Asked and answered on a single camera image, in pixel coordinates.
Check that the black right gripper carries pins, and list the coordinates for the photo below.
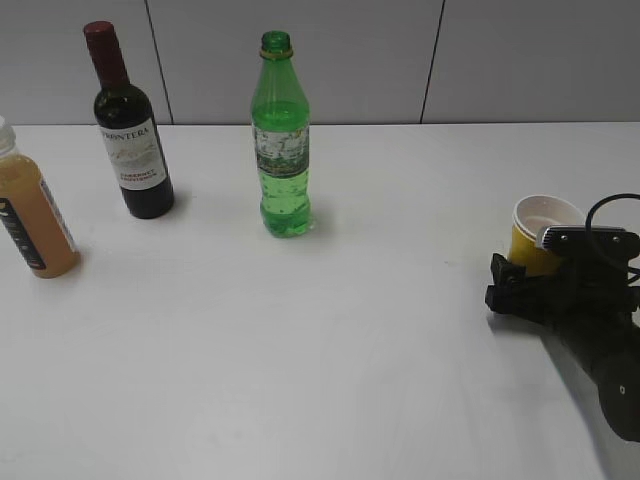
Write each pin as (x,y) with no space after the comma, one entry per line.
(545,287)

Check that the yellow paper cup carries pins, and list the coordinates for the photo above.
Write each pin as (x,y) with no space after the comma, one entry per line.
(530,215)

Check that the green sprite bottle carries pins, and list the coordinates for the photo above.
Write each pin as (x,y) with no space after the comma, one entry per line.
(280,119)

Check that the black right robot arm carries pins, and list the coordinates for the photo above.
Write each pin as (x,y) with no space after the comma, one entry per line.
(607,350)

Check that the dark red wine bottle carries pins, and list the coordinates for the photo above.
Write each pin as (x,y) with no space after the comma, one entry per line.
(128,128)

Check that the orange juice bottle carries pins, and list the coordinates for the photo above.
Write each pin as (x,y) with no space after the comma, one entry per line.
(30,215)

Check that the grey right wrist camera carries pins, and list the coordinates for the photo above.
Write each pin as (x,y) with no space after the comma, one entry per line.
(572,241)

